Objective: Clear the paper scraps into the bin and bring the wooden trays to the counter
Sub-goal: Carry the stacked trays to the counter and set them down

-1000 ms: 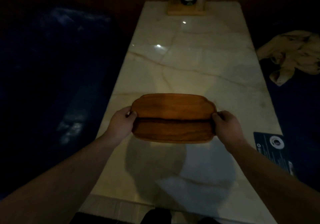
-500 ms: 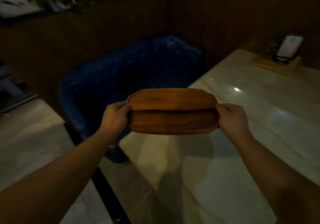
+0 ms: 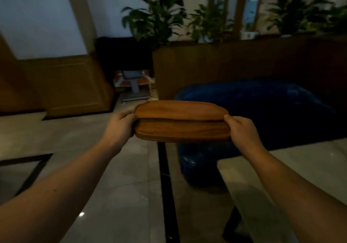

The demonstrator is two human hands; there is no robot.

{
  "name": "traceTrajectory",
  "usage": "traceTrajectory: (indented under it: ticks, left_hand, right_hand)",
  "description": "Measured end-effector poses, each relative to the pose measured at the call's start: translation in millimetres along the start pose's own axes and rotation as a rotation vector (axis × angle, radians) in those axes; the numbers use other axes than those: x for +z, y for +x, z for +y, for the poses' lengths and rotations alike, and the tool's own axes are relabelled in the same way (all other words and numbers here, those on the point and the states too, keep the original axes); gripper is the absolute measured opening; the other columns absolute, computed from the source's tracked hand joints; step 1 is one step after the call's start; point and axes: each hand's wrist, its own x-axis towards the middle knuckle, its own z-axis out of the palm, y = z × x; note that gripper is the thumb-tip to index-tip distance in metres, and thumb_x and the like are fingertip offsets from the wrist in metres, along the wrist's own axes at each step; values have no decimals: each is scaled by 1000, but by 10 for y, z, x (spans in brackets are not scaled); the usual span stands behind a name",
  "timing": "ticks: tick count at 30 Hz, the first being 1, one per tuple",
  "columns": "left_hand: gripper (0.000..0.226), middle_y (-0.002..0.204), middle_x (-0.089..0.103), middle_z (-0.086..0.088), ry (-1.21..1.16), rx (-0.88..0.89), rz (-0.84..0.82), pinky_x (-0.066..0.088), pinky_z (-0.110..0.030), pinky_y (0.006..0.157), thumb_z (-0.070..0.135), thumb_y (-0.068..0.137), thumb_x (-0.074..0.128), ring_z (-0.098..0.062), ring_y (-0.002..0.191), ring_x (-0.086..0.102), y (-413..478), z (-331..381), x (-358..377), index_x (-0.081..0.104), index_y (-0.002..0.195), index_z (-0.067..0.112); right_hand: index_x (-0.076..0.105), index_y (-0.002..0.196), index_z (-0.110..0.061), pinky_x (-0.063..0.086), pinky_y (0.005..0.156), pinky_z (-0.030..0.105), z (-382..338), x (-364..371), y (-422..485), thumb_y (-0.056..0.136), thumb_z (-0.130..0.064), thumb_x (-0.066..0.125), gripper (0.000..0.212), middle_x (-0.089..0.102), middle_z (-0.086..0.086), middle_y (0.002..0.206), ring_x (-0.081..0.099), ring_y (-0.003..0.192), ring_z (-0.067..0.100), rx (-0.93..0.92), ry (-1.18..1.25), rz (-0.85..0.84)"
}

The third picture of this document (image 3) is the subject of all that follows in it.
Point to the blue leather sofa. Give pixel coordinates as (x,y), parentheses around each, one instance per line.
(260,120)

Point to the person's right forearm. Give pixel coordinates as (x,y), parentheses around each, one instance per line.
(298,194)

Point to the person's left thumb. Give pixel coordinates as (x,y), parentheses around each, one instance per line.
(126,114)

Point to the person's left forearm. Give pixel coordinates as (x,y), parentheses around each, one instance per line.
(54,194)

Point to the person's right hand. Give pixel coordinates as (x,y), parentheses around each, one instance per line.
(244,135)

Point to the person's left hand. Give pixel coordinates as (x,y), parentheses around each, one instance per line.
(118,131)

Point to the brown wooden tray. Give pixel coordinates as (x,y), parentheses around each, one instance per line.
(181,110)
(181,131)

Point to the bushy green potted plant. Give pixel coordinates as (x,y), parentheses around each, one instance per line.
(306,9)

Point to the brown wooden partition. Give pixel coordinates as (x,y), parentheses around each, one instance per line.
(244,64)

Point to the large green potted plant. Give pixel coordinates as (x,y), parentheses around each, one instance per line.
(157,15)

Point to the small green potted plant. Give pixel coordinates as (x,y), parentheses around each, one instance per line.
(208,23)

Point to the person's right thumb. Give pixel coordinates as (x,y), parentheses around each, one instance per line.
(230,123)

